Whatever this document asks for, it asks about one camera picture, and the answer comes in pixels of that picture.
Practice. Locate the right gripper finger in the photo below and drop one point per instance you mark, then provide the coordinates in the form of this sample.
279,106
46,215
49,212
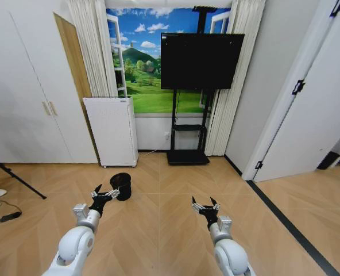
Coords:
197,207
216,206

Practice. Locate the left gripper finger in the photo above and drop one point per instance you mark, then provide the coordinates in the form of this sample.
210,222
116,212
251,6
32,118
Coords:
96,193
113,194

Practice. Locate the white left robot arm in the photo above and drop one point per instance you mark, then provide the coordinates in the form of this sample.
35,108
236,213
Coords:
72,244

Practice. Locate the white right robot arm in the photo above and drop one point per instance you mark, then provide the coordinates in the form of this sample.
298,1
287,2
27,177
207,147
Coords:
230,253

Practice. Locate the black round trash bin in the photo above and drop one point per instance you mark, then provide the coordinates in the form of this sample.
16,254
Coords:
124,187

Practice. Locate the black television floor stand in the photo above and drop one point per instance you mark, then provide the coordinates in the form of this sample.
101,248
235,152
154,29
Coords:
187,156

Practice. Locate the white box appliance on wheels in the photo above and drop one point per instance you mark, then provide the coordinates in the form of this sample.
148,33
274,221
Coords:
112,132

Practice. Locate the black tripod leg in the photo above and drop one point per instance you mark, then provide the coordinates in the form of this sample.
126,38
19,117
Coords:
17,179

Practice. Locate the cream pleated curtain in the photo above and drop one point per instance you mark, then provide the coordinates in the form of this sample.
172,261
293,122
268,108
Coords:
92,51
230,115

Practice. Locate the white wardrobe with wooden side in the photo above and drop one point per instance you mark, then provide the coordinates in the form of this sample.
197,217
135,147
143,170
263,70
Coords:
20,86

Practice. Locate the landscape window poster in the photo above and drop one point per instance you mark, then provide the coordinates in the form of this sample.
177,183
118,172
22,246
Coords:
141,63

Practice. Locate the white door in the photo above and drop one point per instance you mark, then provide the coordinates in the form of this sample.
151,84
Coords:
302,100

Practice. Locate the black flat screen television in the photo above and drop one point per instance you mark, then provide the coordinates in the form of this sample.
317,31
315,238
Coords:
201,60

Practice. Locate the white wall socket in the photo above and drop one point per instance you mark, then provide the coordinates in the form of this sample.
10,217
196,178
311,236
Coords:
167,136

